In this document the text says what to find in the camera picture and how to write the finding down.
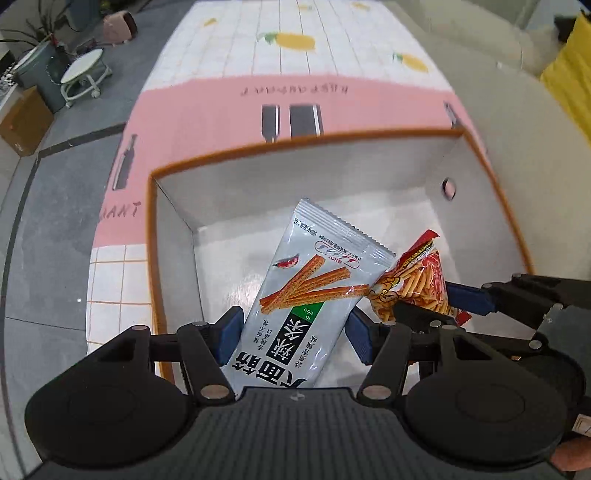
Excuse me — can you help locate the pink and white printed tablecloth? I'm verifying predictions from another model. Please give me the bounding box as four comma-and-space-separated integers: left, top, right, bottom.
85, 0, 490, 384

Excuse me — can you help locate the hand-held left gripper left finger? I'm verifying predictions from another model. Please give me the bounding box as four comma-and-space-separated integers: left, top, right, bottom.
85, 306, 245, 400

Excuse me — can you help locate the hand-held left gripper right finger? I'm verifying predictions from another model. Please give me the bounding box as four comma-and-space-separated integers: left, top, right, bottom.
346, 308, 509, 400

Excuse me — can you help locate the pink heater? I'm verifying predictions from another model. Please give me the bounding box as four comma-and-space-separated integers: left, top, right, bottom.
102, 11, 138, 44

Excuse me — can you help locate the white round wheeled stool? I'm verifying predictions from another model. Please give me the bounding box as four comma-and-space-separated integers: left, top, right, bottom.
60, 48, 113, 109

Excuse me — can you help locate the person's right hand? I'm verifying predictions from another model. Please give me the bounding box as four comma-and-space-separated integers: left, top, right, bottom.
550, 440, 591, 472

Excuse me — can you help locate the grey spicy strip snack packet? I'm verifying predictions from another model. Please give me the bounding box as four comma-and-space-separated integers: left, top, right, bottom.
221, 198, 397, 393

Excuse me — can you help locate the red orange snack packet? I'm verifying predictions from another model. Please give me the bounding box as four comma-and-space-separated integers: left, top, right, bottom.
367, 229, 472, 326

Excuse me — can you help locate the beige sofa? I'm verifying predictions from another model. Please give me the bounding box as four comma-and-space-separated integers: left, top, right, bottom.
383, 0, 591, 287

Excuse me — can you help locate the yellow cushion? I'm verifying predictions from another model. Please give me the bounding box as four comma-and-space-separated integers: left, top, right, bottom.
539, 14, 591, 141

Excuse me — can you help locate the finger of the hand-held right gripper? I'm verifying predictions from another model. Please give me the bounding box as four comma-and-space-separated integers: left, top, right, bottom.
445, 274, 591, 330
392, 305, 546, 356

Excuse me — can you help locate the dark item on sofa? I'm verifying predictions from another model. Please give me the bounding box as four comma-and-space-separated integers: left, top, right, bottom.
554, 16, 580, 40

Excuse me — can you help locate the grey planter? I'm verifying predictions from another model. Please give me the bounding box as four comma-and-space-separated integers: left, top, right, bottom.
16, 41, 70, 114

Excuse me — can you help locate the green potted plant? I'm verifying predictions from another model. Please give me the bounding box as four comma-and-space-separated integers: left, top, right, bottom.
0, 0, 70, 51

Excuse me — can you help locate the cardboard box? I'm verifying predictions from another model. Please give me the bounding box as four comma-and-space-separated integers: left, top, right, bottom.
0, 87, 55, 157

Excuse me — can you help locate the white box with orange rim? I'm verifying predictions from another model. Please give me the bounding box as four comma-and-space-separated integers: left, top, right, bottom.
146, 128, 537, 388

